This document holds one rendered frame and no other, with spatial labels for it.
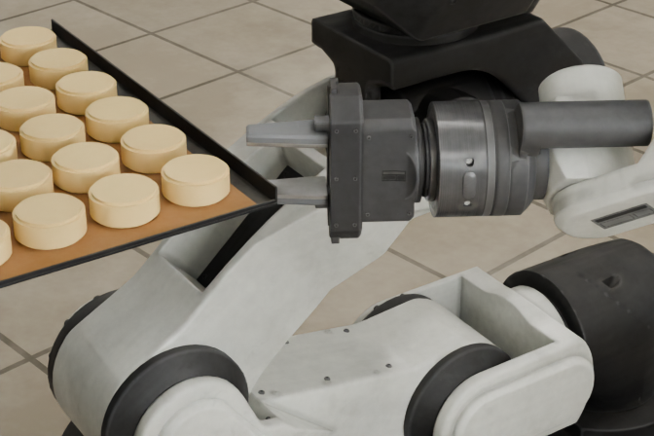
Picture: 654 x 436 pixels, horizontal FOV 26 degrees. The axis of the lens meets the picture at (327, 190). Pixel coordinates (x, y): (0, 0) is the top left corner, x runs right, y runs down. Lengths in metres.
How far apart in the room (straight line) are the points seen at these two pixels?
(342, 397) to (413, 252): 0.95
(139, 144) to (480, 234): 1.36
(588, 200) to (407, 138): 0.14
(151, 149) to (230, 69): 1.94
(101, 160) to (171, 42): 2.11
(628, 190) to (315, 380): 0.46
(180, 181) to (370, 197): 0.14
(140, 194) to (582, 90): 0.34
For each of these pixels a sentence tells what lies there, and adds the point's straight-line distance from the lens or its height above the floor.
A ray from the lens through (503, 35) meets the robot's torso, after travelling 1.31.
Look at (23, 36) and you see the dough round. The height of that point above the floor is 0.70.
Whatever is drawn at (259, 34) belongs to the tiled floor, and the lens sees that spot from 3.19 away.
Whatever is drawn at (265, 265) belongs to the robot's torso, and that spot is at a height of 0.52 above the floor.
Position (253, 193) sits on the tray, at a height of 0.68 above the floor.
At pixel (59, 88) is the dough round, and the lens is 1.19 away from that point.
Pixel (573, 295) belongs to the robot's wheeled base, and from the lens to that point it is 1.57.
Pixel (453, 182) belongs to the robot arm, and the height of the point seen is 0.69.
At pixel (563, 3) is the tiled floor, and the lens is 3.42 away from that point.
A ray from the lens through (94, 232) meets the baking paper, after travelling 1.00.
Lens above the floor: 1.17
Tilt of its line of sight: 28 degrees down
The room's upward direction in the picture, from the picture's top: straight up
